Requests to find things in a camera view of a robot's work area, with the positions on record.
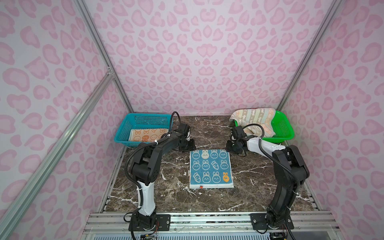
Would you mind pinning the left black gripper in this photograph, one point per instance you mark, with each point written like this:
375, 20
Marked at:
192, 146

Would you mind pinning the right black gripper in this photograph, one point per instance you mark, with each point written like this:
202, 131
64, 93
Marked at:
228, 147

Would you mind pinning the blue patterned towel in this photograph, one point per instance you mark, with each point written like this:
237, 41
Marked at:
210, 169

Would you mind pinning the orange bear pattern towel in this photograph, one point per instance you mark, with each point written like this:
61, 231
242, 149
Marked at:
146, 135

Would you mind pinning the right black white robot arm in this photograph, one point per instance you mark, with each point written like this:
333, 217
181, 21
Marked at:
290, 172

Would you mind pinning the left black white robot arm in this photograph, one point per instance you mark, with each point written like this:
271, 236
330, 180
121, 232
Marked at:
144, 164

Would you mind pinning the pale pink patterned towel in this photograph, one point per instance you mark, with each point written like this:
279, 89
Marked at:
261, 116

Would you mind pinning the green plastic basket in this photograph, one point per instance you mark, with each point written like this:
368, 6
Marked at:
281, 126

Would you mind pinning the teal plastic basket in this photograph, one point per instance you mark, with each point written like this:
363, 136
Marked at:
139, 122

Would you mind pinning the left diagonal aluminium strut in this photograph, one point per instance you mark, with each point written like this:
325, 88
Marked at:
20, 205

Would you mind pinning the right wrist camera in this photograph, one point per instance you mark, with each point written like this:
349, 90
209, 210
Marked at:
237, 133

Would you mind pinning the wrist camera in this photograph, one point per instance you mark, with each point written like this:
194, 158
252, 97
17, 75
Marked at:
184, 129
237, 133

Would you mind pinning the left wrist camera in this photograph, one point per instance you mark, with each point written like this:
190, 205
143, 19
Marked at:
184, 129

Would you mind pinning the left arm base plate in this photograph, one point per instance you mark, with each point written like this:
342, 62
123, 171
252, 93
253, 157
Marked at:
139, 222

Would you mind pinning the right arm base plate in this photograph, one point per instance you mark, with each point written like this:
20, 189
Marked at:
258, 221

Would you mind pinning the right rear aluminium post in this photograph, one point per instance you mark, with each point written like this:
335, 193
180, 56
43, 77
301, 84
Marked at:
330, 15

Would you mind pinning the aluminium post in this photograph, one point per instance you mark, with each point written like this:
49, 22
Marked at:
91, 26
330, 15

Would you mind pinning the aluminium front rail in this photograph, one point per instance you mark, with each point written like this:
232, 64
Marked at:
310, 225

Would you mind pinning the left rear aluminium post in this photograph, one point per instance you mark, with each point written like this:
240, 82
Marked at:
91, 26

